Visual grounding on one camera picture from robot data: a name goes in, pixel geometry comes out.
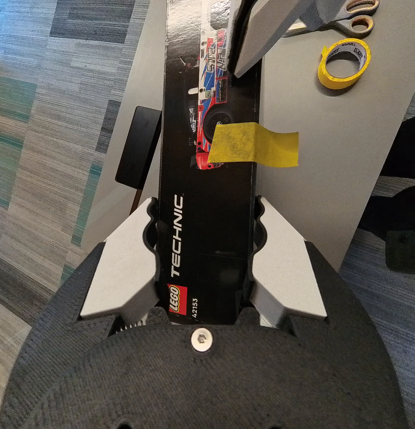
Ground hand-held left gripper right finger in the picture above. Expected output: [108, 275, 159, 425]
[250, 195, 328, 328]

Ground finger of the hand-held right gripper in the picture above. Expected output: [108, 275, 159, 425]
[228, 0, 342, 78]

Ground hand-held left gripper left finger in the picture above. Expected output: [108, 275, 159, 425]
[79, 197, 160, 324]

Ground black race car lego box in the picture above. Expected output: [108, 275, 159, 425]
[158, 0, 263, 326]

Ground yellow tape roll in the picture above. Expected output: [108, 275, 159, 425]
[317, 38, 372, 90]

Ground yellow tape strip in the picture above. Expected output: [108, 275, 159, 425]
[207, 123, 299, 167]

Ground black flat device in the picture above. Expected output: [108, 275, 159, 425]
[115, 105, 163, 191]

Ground black office chair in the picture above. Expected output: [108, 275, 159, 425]
[358, 114, 415, 282]

